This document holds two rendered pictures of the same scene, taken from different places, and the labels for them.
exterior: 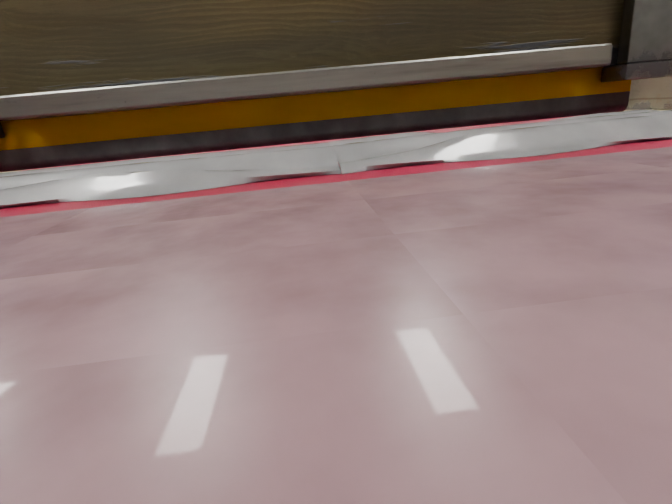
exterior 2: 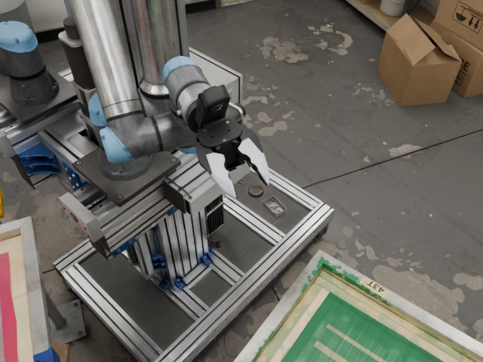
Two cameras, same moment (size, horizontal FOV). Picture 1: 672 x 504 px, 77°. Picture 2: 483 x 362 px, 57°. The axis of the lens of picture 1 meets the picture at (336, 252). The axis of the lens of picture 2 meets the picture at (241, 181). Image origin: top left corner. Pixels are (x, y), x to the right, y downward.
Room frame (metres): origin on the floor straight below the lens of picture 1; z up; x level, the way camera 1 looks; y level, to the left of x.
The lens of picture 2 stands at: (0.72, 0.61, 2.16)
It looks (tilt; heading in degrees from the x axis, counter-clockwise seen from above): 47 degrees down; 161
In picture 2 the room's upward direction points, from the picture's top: straight up
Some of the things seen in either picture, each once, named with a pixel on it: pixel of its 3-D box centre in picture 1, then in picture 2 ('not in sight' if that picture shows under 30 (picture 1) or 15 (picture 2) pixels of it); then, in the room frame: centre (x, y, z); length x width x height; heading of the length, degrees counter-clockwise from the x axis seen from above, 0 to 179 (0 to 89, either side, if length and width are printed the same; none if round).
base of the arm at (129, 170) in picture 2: not in sight; (123, 149); (-0.26, 0.59, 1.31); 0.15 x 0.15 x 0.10
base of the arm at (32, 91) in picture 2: not in sight; (31, 79); (-0.69, 0.35, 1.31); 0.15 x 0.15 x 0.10
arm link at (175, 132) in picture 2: not in sight; (183, 127); (0.00, 0.73, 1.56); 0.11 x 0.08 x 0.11; 95
